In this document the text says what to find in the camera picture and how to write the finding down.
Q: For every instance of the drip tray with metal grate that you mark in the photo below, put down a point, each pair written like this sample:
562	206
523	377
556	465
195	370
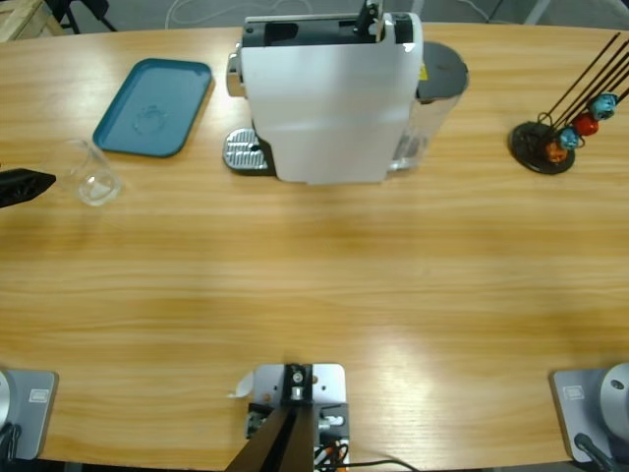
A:
241	152

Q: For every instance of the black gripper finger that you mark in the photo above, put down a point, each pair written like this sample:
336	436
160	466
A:
22	188

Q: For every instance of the white capsule coffee machine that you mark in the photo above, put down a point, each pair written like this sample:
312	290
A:
324	108

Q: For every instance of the grey metal leg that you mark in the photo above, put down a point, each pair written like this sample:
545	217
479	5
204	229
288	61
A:
536	11

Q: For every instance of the clear drinking glass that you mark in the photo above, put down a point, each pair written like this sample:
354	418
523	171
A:
83	172

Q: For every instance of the white mount block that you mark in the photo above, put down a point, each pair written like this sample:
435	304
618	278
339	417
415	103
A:
329	383

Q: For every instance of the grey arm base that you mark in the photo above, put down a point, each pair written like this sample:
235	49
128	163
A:
29	413
589	403

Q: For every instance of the red coffee capsule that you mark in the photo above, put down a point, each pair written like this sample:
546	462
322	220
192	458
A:
586	124

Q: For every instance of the clear water tank dark lid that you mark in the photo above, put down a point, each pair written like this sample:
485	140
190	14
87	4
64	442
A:
442	69

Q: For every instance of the blue coffee capsule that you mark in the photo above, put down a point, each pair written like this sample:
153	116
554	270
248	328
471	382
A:
602	105
570	138

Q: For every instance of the black mount post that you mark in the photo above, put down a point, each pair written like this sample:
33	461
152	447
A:
285	442

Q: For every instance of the white tape label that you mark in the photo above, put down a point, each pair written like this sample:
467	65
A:
242	386

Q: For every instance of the black chair legs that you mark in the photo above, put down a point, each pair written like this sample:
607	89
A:
74	15

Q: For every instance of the teal plastic tray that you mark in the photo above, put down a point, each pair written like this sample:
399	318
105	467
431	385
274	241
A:
147	83

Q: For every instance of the black capsule holder with rods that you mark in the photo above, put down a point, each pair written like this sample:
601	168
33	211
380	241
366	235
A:
531	142

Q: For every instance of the orange coffee capsule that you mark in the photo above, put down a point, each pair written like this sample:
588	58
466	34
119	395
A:
556	153

